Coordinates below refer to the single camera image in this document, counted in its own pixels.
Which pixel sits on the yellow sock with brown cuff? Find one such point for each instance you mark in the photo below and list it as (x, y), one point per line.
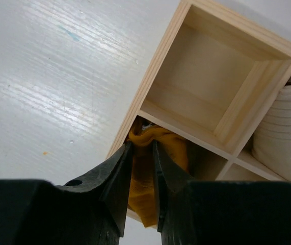
(141, 194)

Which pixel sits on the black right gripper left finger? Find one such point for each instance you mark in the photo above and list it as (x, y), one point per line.
(89, 209)

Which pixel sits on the wooden compartment tray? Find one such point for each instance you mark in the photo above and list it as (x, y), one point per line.
(212, 79)

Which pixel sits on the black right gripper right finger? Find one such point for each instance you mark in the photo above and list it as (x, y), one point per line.
(190, 211)

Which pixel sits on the rolled cream sock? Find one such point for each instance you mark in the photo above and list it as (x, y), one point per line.
(272, 138)

